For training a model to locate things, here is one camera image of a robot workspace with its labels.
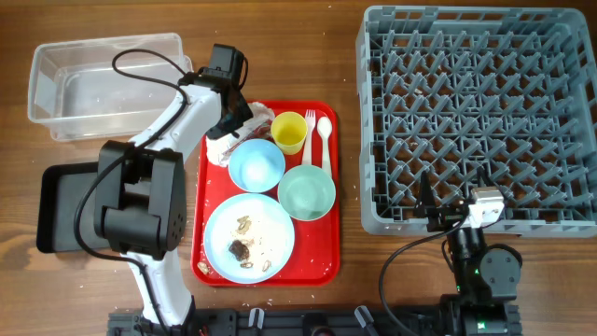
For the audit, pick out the black tray bin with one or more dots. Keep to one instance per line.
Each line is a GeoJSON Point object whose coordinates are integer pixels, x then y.
{"type": "Point", "coordinates": [61, 190]}

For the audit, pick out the light blue bowl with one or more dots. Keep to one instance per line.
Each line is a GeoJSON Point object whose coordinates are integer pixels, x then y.
{"type": "Point", "coordinates": [256, 166]}

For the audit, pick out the grey dishwasher rack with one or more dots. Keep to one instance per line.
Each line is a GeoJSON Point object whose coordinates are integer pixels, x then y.
{"type": "Point", "coordinates": [449, 92]}

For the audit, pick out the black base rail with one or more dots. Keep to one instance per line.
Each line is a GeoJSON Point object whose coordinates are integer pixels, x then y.
{"type": "Point", "coordinates": [422, 320]}

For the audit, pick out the clear plastic bin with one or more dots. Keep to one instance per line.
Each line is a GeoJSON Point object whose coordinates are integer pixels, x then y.
{"type": "Point", "coordinates": [74, 91]}

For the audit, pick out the light blue plate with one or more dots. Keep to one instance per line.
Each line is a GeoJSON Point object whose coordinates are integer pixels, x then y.
{"type": "Point", "coordinates": [259, 222]}

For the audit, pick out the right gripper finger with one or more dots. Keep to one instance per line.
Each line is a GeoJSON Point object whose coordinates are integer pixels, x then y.
{"type": "Point", "coordinates": [483, 179]}
{"type": "Point", "coordinates": [425, 205]}

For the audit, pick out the mint green bowl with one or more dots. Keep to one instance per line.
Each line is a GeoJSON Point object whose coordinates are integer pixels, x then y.
{"type": "Point", "coordinates": [306, 192]}

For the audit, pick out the white plastic fork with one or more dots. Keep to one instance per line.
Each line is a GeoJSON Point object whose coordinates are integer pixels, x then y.
{"type": "Point", "coordinates": [310, 119]}

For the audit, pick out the white plastic spoon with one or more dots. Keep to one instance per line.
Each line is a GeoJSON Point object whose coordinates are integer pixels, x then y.
{"type": "Point", "coordinates": [324, 129]}

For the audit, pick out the dark food scrap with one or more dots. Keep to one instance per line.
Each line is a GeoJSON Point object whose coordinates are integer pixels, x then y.
{"type": "Point", "coordinates": [239, 250]}

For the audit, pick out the white napkin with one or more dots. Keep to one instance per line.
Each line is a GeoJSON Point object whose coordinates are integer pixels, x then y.
{"type": "Point", "coordinates": [215, 148]}

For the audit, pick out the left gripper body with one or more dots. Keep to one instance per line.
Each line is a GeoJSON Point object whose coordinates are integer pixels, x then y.
{"type": "Point", "coordinates": [233, 118]}

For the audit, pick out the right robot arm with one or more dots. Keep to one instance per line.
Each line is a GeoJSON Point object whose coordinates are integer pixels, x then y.
{"type": "Point", "coordinates": [486, 276]}

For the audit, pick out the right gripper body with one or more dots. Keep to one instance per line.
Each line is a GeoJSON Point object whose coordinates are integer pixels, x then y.
{"type": "Point", "coordinates": [442, 216]}

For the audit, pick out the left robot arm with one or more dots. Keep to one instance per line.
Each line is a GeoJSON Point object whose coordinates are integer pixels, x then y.
{"type": "Point", "coordinates": [140, 193]}

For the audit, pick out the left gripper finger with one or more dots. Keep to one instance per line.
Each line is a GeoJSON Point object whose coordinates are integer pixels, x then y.
{"type": "Point", "coordinates": [246, 126]}
{"type": "Point", "coordinates": [218, 131]}

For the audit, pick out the yellow plastic cup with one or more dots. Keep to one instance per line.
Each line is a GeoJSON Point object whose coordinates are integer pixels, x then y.
{"type": "Point", "coordinates": [289, 131]}

